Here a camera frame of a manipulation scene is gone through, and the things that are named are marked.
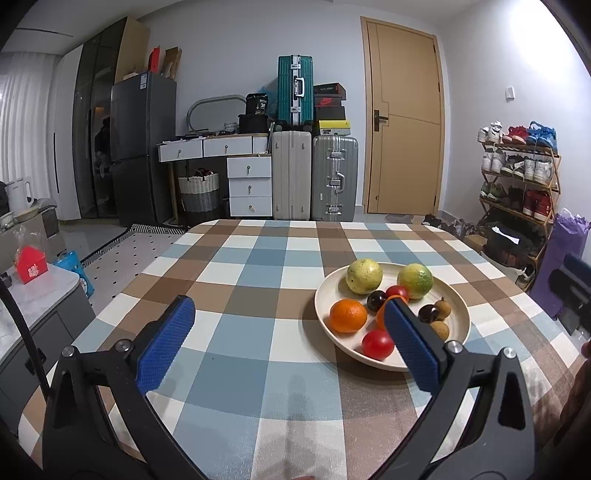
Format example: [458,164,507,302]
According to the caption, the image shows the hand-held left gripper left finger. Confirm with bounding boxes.
[42,295,208,480]

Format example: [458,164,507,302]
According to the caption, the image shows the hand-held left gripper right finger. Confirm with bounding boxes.
[369,298,536,480]

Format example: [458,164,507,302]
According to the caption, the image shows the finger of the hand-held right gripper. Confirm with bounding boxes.
[549,268,591,336]
[566,252,591,278]

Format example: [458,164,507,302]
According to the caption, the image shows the large red tomato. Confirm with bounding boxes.
[361,329,396,361]

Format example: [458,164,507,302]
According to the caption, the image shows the cream round plate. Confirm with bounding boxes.
[314,262,472,372]

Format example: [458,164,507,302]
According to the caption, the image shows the person's right forearm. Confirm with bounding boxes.
[560,360,591,444]

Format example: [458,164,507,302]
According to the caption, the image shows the purple bag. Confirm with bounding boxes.
[529,209,591,320]

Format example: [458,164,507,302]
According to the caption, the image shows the orange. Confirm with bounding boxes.
[329,299,369,334]
[376,295,410,331]

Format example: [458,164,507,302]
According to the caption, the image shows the green-yellow guava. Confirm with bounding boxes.
[397,263,434,301]

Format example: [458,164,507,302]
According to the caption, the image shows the wooden shoe rack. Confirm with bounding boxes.
[478,138,562,283]

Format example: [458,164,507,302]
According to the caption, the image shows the black bag with white paper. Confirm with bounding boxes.
[482,220,542,269]

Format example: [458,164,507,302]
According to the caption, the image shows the yellow guava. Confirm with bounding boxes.
[346,258,384,296]

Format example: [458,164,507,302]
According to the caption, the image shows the checked tablecloth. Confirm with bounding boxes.
[18,219,587,480]

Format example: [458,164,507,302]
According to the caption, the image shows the shoe rack with shoes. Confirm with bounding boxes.
[478,121,560,287]

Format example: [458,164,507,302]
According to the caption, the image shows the blue packet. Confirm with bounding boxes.
[53,250,96,296]

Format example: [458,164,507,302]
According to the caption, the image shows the striped edge rug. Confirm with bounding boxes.
[83,224,195,264]

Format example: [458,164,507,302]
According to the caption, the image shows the pile of dark slippers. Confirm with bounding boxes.
[422,213,485,241]

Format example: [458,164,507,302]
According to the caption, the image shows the grey side cabinet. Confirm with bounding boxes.
[0,265,97,421]

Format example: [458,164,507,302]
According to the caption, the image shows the white and grey basket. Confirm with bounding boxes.
[178,169,222,226]

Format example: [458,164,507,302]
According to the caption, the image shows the red gift box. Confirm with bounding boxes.
[13,246,49,284]

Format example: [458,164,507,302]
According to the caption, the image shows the white drawer cabinet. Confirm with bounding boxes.
[226,156,273,217]

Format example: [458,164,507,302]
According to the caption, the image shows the silver suitcase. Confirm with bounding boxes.
[311,135,359,222]

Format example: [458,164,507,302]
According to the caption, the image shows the wooden door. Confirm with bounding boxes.
[360,16,445,215]

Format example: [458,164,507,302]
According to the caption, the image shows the white vanity desk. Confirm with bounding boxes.
[157,134,273,224]

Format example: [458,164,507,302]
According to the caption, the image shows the grey refrigerator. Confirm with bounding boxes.
[110,71,177,227]

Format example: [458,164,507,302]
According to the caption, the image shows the beige suitcase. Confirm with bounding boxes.
[271,130,312,221]

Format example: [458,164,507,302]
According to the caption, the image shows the white kettle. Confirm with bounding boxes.
[7,178,36,213]

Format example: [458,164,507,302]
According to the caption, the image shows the white wardrobe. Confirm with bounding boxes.
[46,44,85,221]

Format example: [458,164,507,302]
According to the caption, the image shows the dark glass cabinet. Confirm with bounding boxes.
[74,17,127,220]

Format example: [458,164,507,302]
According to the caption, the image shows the oval mirror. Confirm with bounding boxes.
[187,95,247,134]

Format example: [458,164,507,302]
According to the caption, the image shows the black printed canister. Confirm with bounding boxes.
[245,93,270,116]

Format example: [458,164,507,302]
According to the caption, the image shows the white curtain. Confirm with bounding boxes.
[0,53,56,188]

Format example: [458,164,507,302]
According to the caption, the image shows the blue plastic bag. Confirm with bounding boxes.
[256,85,280,123]

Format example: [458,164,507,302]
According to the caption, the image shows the teal suitcase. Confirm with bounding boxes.
[277,55,315,130]

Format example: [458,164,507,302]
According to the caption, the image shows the brown cardboard boxes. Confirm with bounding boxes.
[161,46,182,81]

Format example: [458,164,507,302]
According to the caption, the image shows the large cardboard box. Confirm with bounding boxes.
[115,21,151,84]

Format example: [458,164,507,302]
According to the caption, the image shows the black cable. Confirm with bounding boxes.
[0,281,52,394]

